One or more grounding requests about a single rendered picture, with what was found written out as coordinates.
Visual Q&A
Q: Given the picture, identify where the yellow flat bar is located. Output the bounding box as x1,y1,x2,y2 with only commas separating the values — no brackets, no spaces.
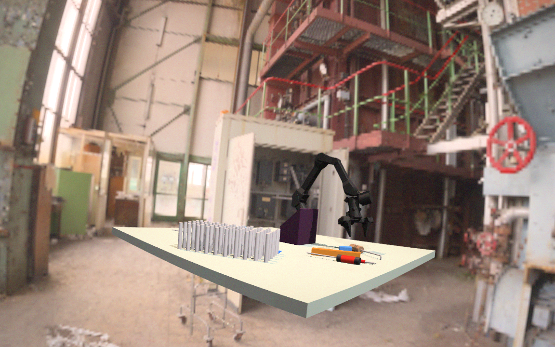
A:
311,247,361,257

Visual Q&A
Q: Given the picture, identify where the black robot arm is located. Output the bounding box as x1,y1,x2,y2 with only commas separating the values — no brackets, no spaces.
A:
291,153,373,210

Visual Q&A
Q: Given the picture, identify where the red-handled screwdriver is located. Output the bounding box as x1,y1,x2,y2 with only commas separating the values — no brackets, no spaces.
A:
306,252,361,265

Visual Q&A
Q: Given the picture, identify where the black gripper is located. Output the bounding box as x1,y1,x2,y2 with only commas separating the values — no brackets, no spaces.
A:
338,206,374,237

